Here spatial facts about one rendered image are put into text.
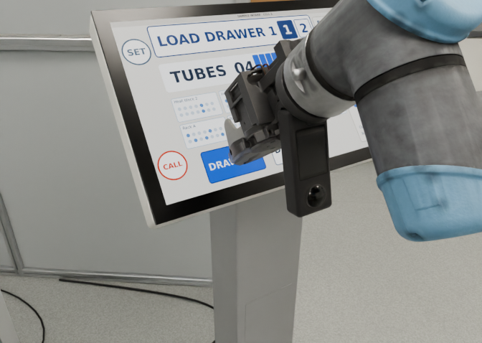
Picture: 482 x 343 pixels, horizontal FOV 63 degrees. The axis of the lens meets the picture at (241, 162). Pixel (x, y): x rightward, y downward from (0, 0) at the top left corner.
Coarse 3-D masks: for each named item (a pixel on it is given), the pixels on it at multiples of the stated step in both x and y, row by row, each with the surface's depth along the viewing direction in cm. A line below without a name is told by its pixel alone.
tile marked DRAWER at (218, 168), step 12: (204, 156) 55; (216, 156) 55; (228, 156) 56; (204, 168) 54; (216, 168) 55; (228, 168) 56; (240, 168) 56; (252, 168) 57; (264, 168) 58; (216, 180) 54
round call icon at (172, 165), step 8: (160, 152) 52; (168, 152) 53; (176, 152) 53; (184, 152) 54; (160, 160) 52; (168, 160) 53; (176, 160) 53; (184, 160) 53; (160, 168) 52; (168, 168) 52; (176, 168) 53; (184, 168) 53; (160, 176) 52; (168, 176) 52; (176, 176) 52; (184, 176) 53; (192, 176) 53
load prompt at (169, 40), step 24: (168, 24) 58; (192, 24) 60; (216, 24) 62; (240, 24) 64; (264, 24) 66; (288, 24) 68; (312, 24) 70; (168, 48) 57; (192, 48) 59; (216, 48) 61; (240, 48) 62
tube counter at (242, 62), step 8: (232, 56) 61; (240, 56) 62; (248, 56) 63; (256, 56) 63; (264, 56) 64; (272, 56) 64; (232, 64) 61; (240, 64) 62; (248, 64) 62; (256, 64) 63
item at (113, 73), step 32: (320, 0) 73; (96, 32) 54; (128, 96) 53; (128, 128) 52; (128, 160) 54; (352, 160) 65; (160, 192) 51; (224, 192) 54; (256, 192) 56; (160, 224) 50
